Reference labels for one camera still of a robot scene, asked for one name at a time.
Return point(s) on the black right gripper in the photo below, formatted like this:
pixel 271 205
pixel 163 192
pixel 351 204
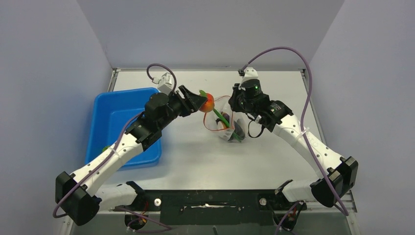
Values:
pixel 233 102

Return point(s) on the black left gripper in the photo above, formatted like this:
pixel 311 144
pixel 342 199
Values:
pixel 197 101

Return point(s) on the red yellow toy peach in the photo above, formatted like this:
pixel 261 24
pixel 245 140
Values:
pixel 208 106

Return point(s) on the purple toy eggplant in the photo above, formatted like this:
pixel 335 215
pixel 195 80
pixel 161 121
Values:
pixel 226 116

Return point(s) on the clear zip top bag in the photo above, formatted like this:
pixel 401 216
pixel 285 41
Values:
pixel 221 105

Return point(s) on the green toy chili pepper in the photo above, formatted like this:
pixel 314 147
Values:
pixel 224 128

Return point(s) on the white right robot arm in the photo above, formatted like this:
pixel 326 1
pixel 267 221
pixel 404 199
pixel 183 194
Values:
pixel 336 174

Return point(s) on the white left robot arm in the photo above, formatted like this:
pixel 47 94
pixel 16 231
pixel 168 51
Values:
pixel 75 193

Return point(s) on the blue plastic bin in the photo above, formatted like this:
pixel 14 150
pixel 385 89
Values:
pixel 111 111

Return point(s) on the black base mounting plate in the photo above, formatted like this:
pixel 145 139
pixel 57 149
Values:
pixel 263 207

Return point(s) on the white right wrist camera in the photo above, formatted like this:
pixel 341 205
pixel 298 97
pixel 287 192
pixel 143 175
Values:
pixel 248 73

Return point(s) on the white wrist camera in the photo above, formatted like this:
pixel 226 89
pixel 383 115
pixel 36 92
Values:
pixel 248 73
pixel 164 83

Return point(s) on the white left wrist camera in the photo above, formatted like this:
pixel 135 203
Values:
pixel 164 83

